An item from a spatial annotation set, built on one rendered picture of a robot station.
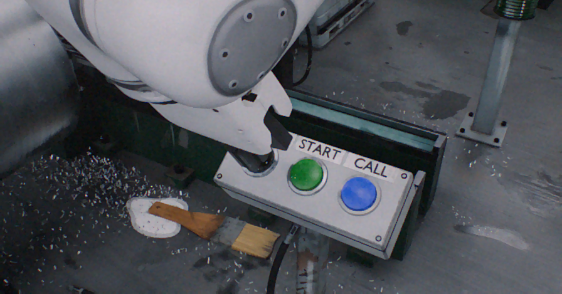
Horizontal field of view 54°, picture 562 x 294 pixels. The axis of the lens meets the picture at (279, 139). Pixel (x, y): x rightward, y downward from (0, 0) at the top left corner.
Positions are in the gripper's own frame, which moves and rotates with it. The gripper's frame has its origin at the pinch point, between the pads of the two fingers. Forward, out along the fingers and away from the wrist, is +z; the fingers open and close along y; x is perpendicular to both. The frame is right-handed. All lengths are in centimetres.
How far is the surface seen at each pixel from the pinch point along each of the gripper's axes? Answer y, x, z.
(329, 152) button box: -6.0, -2.7, 2.8
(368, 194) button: -10.9, -0.1, 2.1
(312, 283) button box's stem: -5.7, 7.4, 15.9
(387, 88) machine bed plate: 8, -38, 58
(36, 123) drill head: 29.0, 4.5, 5.4
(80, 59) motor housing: 43.8, -9.5, 19.8
